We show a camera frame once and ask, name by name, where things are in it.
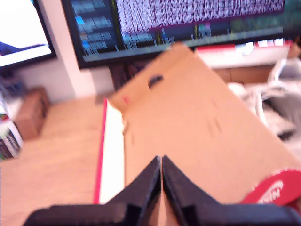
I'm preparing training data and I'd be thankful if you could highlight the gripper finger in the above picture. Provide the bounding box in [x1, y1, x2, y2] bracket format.
[162, 154, 222, 226]
[105, 155, 162, 226]

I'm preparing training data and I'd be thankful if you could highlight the red shoebox lid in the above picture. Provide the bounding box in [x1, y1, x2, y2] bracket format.
[93, 42, 301, 226]

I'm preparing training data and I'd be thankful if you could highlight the white leather sneaker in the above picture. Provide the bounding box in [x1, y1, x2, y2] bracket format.
[228, 81, 301, 153]
[268, 57, 301, 83]

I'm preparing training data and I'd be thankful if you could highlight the red Nike shoebox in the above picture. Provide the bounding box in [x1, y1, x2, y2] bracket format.
[194, 37, 301, 84]

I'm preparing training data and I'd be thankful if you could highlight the brown cardboard box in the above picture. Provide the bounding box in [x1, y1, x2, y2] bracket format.
[14, 87, 51, 142]

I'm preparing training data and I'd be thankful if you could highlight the white printed carton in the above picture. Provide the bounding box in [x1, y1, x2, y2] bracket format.
[0, 113, 24, 161]

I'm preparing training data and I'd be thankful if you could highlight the large widescreen computer monitor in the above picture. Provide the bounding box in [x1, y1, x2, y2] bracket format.
[61, 0, 301, 70]

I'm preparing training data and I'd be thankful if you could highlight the small black computer monitor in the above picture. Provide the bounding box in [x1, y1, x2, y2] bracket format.
[0, 0, 58, 69]

